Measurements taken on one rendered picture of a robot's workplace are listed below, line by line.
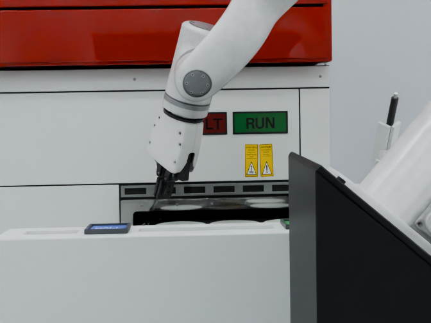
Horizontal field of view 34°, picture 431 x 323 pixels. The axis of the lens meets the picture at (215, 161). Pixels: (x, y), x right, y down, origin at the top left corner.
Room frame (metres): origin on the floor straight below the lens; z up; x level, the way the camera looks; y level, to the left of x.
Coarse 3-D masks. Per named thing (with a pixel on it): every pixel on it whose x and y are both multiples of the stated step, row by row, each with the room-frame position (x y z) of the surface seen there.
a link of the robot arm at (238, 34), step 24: (240, 0) 1.18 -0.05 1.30; (264, 0) 1.19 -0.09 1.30; (288, 0) 1.20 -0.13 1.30; (216, 24) 1.15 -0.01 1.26; (240, 24) 1.15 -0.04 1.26; (264, 24) 1.18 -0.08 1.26; (216, 48) 1.14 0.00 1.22; (240, 48) 1.15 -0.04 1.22; (192, 72) 1.15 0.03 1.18; (216, 72) 1.15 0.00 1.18; (192, 96) 1.17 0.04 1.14
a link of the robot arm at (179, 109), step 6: (168, 96) 1.26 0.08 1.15; (162, 102) 1.28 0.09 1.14; (168, 102) 1.26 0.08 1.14; (174, 102) 1.25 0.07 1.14; (180, 102) 1.25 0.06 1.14; (168, 108) 1.26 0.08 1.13; (174, 108) 1.25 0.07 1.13; (180, 108) 1.25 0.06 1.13; (186, 108) 1.25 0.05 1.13; (192, 108) 1.25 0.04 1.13; (198, 108) 1.25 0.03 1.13; (204, 108) 1.26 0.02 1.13; (174, 114) 1.27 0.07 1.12; (180, 114) 1.25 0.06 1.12; (186, 114) 1.25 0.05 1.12; (192, 114) 1.25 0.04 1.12; (198, 114) 1.26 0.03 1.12; (204, 114) 1.27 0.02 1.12
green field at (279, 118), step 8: (240, 120) 1.52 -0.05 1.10; (248, 120) 1.52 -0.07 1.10; (256, 120) 1.53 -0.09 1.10; (264, 120) 1.53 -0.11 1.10; (272, 120) 1.53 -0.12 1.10; (280, 120) 1.53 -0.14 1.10; (240, 128) 1.52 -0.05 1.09; (248, 128) 1.52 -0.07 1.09; (256, 128) 1.53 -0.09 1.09; (264, 128) 1.53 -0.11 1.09; (272, 128) 1.53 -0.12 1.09; (280, 128) 1.53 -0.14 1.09
